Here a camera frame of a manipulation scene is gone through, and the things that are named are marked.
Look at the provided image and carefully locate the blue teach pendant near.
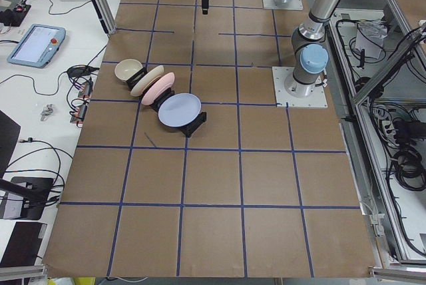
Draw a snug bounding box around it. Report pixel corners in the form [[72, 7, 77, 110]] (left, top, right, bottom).
[[7, 24, 67, 69]]

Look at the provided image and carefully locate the cream plate in rack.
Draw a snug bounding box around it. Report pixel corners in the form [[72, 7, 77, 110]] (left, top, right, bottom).
[[130, 65, 164, 97]]

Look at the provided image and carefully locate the cream bowl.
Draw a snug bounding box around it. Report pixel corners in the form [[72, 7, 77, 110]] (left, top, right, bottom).
[[114, 59, 142, 81]]

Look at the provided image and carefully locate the pink plate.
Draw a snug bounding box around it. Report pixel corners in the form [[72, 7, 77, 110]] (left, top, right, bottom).
[[141, 72, 175, 106]]

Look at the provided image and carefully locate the black dish rack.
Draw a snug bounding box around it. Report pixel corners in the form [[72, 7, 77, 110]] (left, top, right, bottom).
[[125, 67, 207, 138]]

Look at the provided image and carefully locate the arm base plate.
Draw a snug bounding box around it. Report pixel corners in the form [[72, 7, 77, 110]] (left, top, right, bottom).
[[272, 67, 327, 109], [262, 0, 304, 11]]

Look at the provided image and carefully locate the light blue plate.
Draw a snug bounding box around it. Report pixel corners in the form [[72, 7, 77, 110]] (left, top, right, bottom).
[[158, 93, 201, 127]]

